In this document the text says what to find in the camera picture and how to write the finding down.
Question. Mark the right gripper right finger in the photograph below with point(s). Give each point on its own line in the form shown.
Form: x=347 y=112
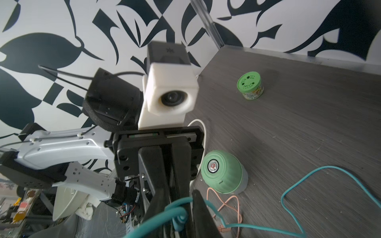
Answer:
x=203 y=223

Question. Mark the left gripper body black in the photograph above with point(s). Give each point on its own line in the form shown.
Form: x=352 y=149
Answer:
x=181 y=149

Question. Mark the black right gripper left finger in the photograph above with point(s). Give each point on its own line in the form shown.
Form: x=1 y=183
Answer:
x=152 y=169

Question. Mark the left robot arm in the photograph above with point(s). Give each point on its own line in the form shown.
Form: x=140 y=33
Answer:
x=76 y=159

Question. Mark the light green meat grinder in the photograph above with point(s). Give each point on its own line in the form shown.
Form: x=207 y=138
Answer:
x=224 y=173

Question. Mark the green lidded round tin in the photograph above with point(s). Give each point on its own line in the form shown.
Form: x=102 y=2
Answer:
x=250 y=85

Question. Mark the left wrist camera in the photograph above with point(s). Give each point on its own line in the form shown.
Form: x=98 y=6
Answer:
x=170 y=87

